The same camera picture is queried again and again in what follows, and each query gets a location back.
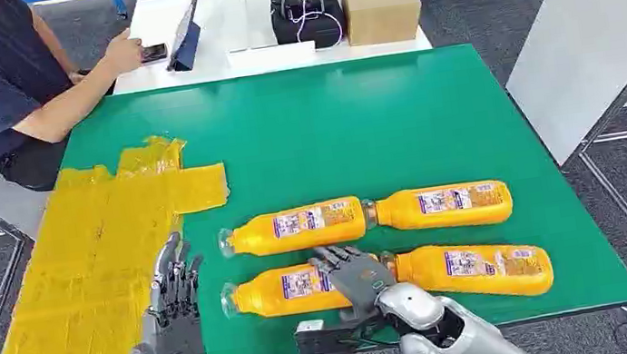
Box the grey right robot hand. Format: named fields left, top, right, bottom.
left=307, top=238, right=402, bottom=329

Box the tablet in dark case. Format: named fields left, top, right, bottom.
left=157, top=0, right=211, bottom=75

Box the brown cardboard box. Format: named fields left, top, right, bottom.
left=339, top=0, right=428, bottom=51

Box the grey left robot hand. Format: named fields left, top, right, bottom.
left=114, top=229, right=217, bottom=354

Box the flat white box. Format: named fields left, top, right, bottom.
left=224, top=37, right=320, bottom=79

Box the person's hand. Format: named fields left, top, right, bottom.
left=99, top=25, right=148, bottom=78

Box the green table mat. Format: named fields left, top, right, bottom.
left=51, top=24, right=627, bottom=354

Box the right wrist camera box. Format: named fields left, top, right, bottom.
left=292, top=312, right=374, bottom=354

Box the black smartphone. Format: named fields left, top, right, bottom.
left=137, top=41, right=171, bottom=65

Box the white cable on controller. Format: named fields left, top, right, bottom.
left=289, top=0, right=348, bottom=54

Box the yellow plastic sheet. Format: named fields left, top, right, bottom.
left=0, top=126, right=251, bottom=354

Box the orange drink bottle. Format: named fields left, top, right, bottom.
left=214, top=194, right=372, bottom=263
left=216, top=257, right=362, bottom=326
left=379, top=229, right=558, bottom=317
left=360, top=175, right=517, bottom=242

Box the black controller device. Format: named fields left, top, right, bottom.
left=268, top=0, right=350, bottom=56

